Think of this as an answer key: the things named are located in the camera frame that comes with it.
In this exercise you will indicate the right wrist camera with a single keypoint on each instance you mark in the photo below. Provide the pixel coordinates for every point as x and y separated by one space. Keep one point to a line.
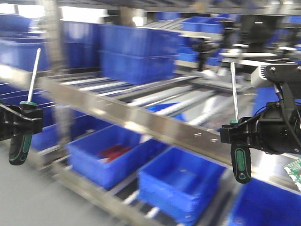
267 75

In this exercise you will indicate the green circuit board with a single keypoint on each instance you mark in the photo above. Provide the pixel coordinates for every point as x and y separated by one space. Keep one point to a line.
293 170

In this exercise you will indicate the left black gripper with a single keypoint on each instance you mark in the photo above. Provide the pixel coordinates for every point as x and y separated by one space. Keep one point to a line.
15 120

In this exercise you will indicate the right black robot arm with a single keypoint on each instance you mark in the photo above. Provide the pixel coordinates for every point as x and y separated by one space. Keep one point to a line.
266 131

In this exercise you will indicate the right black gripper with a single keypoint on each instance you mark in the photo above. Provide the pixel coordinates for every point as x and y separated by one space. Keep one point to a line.
274 130

